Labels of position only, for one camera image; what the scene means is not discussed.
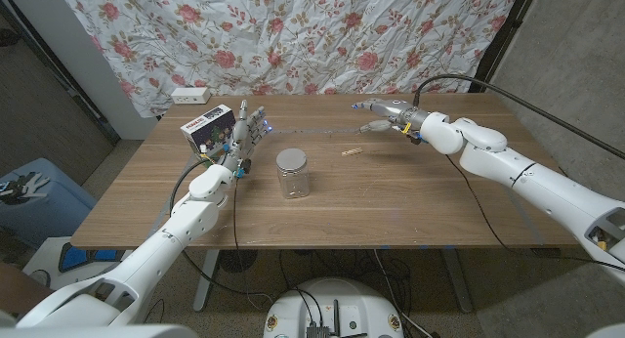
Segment grey table leg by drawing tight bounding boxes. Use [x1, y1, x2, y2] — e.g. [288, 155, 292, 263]
[438, 248, 475, 314]

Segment white power strip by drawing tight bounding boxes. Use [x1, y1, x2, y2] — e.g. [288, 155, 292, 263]
[170, 86, 212, 106]

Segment white table leg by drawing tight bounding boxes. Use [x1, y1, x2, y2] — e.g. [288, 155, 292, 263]
[192, 248, 221, 314]

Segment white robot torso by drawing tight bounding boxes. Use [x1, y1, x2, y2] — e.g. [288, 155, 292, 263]
[0, 321, 625, 338]

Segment black backdrop stand pole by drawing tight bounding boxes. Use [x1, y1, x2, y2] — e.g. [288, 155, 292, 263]
[468, 0, 541, 94]

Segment white floor cable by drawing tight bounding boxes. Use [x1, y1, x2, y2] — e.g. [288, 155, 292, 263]
[373, 249, 434, 338]

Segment clear jar with silver lid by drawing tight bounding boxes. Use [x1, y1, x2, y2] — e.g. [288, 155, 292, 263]
[275, 148, 312, 200]

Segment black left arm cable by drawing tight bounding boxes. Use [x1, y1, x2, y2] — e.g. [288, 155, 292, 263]
[169, 157, 274, 300]

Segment black round floor object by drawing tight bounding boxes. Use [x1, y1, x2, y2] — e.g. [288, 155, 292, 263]
[218, 249, 259, 275]

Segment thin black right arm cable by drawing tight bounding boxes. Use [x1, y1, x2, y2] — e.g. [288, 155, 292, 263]
[444, 154, 625, 274]

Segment floral backdrop cloth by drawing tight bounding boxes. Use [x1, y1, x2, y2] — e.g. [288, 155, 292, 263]
[55, 0, 522, 119]

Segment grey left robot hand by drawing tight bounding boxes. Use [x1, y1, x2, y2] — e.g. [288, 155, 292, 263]
[217, 99, 272, 179]

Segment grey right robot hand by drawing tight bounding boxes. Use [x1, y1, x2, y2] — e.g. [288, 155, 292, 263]
[352, 98, 434, 135]

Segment white and blue floor device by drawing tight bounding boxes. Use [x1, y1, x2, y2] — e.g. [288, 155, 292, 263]
[21, 235, 133, 290]

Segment person bare limb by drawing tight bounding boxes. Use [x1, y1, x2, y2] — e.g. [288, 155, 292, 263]
[0, 262, 55, 319]

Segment blue plastic bin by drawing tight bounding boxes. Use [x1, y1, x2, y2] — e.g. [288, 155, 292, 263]
[0, 156, 98, 249]

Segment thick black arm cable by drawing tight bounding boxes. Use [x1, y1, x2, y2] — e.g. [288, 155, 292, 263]
[412, 73, 625, 161]

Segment black and white gloves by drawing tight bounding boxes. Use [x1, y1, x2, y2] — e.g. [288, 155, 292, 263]
[0, 171, 51, 206]

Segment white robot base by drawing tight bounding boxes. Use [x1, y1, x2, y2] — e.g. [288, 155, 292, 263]
[262, 277, 404, 338]

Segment printed cardboard box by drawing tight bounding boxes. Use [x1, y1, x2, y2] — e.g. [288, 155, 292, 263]
[180, 104, 237, 162]

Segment black slanted wall rail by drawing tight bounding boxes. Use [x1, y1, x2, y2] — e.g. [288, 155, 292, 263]
[0, 0, 121, 144]

